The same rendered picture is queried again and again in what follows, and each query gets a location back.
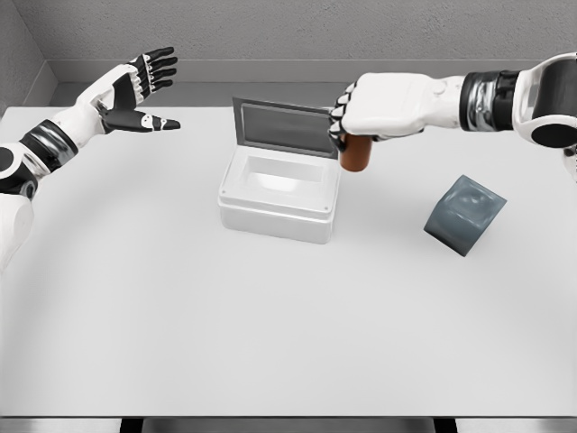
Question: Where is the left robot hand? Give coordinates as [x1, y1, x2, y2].
[87, 46, 182, 134]

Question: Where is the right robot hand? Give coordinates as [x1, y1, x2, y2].
[327, 71, 447, 153]

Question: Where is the brown cylindrical cup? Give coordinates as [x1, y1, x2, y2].
[339, 133, 374, 173]

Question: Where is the white box with open lid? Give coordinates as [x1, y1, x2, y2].
[216, 96, 342, 246]

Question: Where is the dark grey cube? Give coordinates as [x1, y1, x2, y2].
[423, 175, 509, 259]

